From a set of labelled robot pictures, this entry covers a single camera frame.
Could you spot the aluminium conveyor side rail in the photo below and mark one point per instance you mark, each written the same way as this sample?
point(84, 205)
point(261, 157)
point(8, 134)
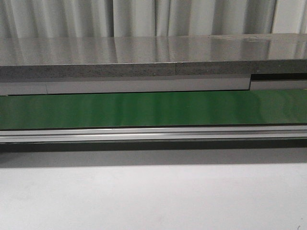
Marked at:
point(153, 133)

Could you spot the grey cabinet front panel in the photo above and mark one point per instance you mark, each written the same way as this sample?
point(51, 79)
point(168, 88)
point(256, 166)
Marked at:
point(178, 83)

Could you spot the grey curtain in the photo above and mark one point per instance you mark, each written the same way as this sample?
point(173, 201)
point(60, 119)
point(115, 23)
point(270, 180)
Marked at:
point(119, 18)

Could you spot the dark grey stone countertop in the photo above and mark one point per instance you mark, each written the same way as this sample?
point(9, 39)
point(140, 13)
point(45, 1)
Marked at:
point(42, 59)

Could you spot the green conveyor belt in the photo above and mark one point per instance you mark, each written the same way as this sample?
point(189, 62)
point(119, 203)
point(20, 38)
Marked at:
point(153, 109)

